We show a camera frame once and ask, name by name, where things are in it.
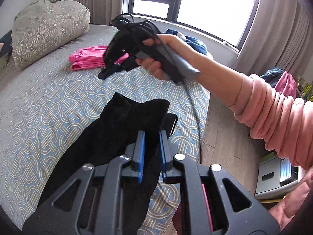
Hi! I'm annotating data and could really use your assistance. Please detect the black pants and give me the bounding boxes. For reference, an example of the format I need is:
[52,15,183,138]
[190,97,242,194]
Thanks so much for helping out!
[39,92,176,234]

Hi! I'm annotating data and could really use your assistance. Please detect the right forearm pink sleeve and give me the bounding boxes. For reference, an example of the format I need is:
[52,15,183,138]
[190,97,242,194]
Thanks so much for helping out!
[188,51,313,170]

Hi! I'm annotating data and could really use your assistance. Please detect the person's right hand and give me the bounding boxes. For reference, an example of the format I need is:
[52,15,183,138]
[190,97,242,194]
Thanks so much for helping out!
[133,34,200,84]

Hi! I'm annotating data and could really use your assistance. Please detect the folded pink garment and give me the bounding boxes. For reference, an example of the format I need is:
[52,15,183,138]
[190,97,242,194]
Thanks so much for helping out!
[68,45,130,72]

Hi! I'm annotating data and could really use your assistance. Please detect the navy star patterned garment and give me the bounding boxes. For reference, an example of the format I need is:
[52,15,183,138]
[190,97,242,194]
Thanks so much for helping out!
[164,29,208,55]

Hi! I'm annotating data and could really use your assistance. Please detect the rolled patterned duvet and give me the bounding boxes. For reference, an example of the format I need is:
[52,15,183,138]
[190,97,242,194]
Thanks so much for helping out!
[11,0,90,70]

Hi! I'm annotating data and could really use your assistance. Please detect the bed with patterned sheet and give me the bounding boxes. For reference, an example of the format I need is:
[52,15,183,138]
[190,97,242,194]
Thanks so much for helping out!
[0,24,212,235]

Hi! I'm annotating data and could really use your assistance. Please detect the dark framed window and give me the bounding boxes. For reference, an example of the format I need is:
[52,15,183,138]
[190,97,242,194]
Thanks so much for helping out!
[128,0,259,50]

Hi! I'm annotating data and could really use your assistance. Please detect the grey storage box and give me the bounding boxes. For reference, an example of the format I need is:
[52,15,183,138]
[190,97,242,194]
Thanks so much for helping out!
[255,152,305,200]

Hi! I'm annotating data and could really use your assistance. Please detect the pink trousers of person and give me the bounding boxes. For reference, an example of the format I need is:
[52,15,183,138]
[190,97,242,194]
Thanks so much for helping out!
[269,167,312,230]

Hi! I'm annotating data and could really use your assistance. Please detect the pile of clothes by window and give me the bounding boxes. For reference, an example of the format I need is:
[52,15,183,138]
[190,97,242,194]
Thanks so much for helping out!
[260,67,297,99]

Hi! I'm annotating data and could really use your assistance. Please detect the beige curtain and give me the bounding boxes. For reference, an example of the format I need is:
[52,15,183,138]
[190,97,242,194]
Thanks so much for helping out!
[79,0,312,75]

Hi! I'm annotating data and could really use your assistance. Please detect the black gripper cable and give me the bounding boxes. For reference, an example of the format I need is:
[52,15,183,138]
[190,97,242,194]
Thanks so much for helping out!
[108,13,204,165]

